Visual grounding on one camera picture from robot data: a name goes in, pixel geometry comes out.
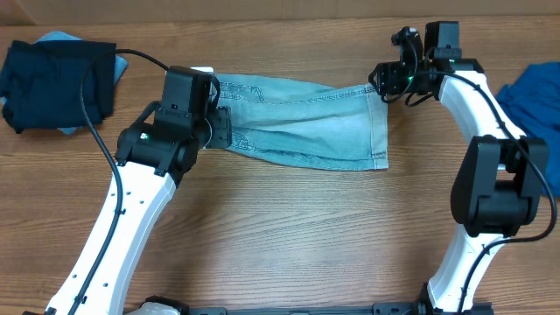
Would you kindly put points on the folded light blue garment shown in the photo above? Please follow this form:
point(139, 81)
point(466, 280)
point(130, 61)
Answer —
point(118, 65)

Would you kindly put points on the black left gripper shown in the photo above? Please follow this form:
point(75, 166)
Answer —
point(221, 128)

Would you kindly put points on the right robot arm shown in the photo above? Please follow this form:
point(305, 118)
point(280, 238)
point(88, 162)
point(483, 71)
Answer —
point(500, 181)

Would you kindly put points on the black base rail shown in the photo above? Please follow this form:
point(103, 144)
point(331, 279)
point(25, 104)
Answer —
point(156, 305)

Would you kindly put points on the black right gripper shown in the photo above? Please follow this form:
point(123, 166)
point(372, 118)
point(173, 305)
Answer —
point(386, 78)

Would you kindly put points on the folded dark navy garment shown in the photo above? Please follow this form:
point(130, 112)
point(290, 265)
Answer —
point(57, 85)

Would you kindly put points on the crumpled blue t-shirt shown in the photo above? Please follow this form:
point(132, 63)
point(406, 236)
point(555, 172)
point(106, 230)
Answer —
point(532, 104)

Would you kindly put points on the brown cardboard wall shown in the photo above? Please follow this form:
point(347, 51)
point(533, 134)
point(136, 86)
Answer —
point(101, 12)

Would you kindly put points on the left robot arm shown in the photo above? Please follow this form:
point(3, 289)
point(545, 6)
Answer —
point(153, 154)

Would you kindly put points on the light blue denim shorts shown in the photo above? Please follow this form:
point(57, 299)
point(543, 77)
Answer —
point(305, 124)

